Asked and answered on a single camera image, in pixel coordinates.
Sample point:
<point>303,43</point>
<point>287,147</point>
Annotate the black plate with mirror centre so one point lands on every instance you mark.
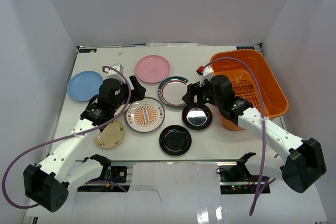
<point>197,118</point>

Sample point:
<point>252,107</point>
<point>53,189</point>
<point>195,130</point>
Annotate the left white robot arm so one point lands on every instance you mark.
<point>49,182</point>

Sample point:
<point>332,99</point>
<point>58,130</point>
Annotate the left blue label sticker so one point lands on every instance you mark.
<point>87,50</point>

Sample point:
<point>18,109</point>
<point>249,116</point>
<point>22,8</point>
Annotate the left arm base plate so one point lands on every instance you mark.
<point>118,182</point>

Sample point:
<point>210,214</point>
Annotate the right blue label sticker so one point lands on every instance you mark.
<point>245,47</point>

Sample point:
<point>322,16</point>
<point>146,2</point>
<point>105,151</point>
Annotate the beige floral plate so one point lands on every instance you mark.
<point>112,135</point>

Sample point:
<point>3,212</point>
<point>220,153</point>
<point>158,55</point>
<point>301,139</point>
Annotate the blue plate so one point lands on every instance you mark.
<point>84,85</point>

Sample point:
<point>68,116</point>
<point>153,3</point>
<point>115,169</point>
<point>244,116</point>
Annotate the orange sunburst pattern plate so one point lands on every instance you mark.
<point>146,115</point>

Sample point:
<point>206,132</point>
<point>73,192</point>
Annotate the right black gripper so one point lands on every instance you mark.
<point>193,90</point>

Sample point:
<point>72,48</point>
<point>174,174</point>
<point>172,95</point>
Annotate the orange plastic bin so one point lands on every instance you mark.
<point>253,80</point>

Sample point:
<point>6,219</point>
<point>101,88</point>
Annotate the pink plate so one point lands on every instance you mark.
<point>152,69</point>

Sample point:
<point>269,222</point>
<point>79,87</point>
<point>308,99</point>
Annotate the green red rimmed plate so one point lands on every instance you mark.
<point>171,90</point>

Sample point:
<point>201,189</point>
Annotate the black iridescent plate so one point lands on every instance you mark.
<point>175,140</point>

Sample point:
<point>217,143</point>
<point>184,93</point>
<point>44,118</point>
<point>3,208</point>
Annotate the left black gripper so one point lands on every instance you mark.
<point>133,89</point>

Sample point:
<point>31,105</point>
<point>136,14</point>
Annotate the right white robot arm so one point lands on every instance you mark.
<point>303,159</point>

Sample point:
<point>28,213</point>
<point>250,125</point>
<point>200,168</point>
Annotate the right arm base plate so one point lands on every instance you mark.
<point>235,182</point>

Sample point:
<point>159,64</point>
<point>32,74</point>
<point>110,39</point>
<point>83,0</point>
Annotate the blue label sticker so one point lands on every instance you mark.
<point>245,47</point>
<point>87,50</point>

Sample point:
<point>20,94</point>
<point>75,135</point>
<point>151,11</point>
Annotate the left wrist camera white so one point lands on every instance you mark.
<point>114,71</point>

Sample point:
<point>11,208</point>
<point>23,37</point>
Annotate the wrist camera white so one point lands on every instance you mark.
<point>206,72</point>
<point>114,71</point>

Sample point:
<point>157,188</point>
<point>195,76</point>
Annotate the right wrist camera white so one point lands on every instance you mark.
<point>206,72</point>

